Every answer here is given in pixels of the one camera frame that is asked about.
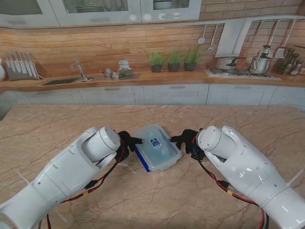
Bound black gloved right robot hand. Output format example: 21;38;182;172
170;129;200;155

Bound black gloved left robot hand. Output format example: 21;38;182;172
117;130;146;153

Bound clear plastic crate blue strips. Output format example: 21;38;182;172
133;143;183;174

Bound clear plastic crate lid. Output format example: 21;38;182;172
132;123;183;173

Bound small white plastic scrap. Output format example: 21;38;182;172
120;163;137;174

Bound white lower kitchen cabinets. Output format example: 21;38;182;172
0;83;305;106

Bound white kitchen cabinets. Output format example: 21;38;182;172
0;0;203;27
0;83;305;106

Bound small silver bowls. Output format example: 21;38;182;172
102;67;121;79

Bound hanging steel utensil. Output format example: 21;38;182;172
206;23;219;52

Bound white upper kitchen cabinets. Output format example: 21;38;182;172
0;0;203;27

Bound plates stack inside cabinet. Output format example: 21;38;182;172
76;6;107;14

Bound bowl inside cabinet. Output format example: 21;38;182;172
153;0;173;10

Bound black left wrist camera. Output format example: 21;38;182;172
118;147;131;164

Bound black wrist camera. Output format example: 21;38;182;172
190;143;205;162
118;147;131;164

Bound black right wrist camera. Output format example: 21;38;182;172
190;143;205;162

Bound red black left arm cable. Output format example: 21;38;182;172
45;140;127;229

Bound red black arm cable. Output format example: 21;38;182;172
45;140;127;229
193;140;270;229

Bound red black right arm cable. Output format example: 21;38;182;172
193;140;270;229

